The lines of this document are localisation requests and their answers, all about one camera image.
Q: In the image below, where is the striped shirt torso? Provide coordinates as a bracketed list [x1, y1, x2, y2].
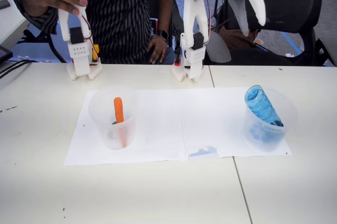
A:
[7, 0, 176, 65]

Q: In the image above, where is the person's left forearm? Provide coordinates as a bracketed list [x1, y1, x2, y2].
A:
[155, 0, 175, 34]

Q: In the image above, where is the white paper sheet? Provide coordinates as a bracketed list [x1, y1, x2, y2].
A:
[64, 89, 186, 167]
[180, 86, 293, 159]

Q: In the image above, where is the black mesh office chair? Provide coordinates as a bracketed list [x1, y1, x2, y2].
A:
[215, 0, 337, 67]

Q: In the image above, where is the clear plastic cup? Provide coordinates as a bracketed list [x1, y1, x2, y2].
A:
[88, 84, 140, 151]

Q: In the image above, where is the yellow clamp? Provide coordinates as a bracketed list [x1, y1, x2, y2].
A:
[92, 44, 101, 63]

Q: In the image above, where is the grey plastic chair part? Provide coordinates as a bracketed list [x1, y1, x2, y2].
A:
[204, 32, 232, 64]

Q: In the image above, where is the black cable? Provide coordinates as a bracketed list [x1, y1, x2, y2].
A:
[0, 59, 36, 74]
[0, 62, 36, 80]

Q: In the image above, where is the clear cup with blue print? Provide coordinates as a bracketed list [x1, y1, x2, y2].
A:
[242, 88, 298, 153]

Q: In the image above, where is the person's left hand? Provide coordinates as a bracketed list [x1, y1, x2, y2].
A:
[146, 35, 169, 65]

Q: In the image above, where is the brown clothed person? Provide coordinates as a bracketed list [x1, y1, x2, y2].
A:
[217, 25, 261, 51]

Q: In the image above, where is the blue plastic bottle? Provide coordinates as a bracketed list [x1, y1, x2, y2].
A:
[244, 84, 285, 135]

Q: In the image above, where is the orange carrot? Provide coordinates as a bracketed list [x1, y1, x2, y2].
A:
[112, 97, 128, 148]

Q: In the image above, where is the black smartwatch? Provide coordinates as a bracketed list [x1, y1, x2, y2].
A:
[157, 29, 169, 42]

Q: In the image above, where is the white leader arm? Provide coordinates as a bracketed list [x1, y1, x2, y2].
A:
[56, 0, 103, 81]

